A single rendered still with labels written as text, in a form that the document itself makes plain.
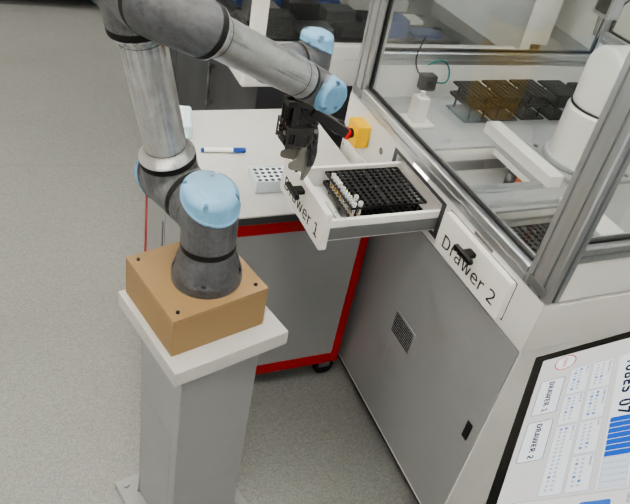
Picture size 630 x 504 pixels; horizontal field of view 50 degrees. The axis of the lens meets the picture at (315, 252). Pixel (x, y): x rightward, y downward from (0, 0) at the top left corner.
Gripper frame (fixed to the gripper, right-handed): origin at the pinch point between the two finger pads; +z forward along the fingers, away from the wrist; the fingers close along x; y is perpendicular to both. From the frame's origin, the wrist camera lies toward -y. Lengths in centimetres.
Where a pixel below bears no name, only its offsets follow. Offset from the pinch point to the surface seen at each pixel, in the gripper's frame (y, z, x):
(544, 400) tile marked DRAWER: -12, -4, 81
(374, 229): -16.6, 10.4, 12.9
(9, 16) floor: 57, 96, -356
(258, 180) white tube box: 1.9, 17.1, -22.9
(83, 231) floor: 41, 96, -112
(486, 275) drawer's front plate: -33, 7, 38
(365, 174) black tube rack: -21.9, 6.1, -5.8
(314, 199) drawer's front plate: -1.2, 3.9, 6.9
